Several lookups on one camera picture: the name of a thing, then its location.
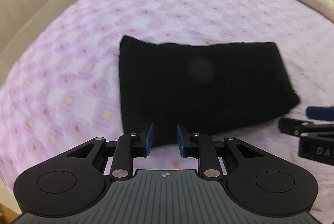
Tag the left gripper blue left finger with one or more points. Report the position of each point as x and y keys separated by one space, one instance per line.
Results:
x=133 y=144

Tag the black pants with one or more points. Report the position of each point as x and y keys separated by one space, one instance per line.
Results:
x=207 y=89

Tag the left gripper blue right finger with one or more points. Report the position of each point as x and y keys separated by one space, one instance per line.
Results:
x=192 y=145

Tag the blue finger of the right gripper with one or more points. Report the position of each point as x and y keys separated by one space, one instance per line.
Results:
x=320 y=113

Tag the purple patterned bed sheet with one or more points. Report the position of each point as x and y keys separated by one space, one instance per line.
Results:
x=64 y=89

